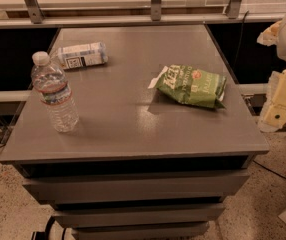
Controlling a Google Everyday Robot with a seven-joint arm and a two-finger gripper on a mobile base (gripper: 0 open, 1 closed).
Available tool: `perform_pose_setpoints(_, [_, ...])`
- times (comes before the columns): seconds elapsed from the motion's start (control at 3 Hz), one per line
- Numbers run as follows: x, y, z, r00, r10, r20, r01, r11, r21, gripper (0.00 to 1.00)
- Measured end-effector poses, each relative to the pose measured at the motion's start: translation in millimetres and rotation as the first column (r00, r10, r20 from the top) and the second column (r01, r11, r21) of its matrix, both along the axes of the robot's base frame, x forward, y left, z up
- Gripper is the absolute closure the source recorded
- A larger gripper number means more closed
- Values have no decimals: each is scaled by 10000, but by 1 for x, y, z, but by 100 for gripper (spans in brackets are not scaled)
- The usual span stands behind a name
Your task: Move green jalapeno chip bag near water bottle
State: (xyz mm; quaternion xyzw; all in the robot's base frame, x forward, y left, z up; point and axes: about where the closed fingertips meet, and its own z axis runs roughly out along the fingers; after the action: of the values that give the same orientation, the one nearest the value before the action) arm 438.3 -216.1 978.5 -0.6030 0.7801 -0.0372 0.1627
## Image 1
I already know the white blue drink carton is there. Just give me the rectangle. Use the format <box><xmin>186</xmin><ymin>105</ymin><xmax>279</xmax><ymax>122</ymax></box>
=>
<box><xmin>51</xmin><ymin>42</ymin><xmax>108</xmax><ymax>70</ymax></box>

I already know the green jalapeno chip bag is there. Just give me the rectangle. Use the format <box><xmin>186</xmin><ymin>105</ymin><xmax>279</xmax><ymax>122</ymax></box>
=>
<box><xmin>148</xmin><ymin>65</ymin><xmax>227</xmax><ymax>109</ymax></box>

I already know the metal railing frame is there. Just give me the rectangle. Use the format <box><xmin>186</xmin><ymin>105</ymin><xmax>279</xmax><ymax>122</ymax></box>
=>
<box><xmin>0</xmin><ymin>0</ymin><xmax>286</xmax><ymax>28</ymax></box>

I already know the black floor cable right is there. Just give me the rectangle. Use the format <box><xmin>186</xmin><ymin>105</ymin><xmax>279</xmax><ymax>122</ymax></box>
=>
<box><xmin>252</xmin><ymin>159</ymin><xmax>286</xmax><ymax>182</ymax></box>

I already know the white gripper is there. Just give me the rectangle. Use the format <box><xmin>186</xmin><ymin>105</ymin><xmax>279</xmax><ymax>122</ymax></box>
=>
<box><xmin>257</xmin><ymin>21</ymin><xmax>286</xmax><ymax>132</ymax></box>

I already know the clear plastic water bottle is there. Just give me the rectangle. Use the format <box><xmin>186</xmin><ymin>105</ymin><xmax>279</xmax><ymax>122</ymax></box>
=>
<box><xmin>31</xmin><ymin>51</ymin><xmax>79</xmax><ymax>132</ymax></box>

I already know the grey drawer cabinet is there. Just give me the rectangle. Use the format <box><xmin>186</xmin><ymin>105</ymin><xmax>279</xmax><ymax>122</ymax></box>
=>
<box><xmin>0</xmin><ymin>25</ymin><xmax>269</xmax><ymax>240</ymax></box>

